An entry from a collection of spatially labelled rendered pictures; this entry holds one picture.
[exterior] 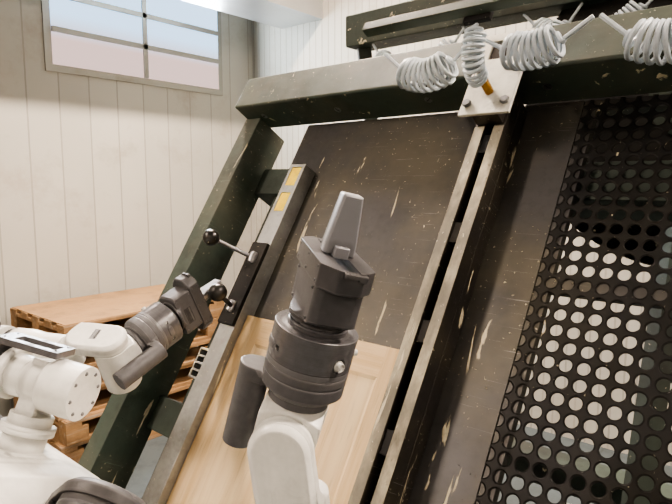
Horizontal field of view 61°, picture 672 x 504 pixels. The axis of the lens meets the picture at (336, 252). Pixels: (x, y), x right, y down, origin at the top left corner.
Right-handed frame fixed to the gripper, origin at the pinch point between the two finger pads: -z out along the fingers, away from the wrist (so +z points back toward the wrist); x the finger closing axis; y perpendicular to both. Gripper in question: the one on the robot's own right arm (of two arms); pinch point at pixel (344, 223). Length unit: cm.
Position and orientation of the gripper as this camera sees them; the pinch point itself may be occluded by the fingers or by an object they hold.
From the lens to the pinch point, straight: 56.7
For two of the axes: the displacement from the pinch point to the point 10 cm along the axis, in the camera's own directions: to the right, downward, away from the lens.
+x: -2.6, -2.9, 9.2
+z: -2.5, 9.4, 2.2
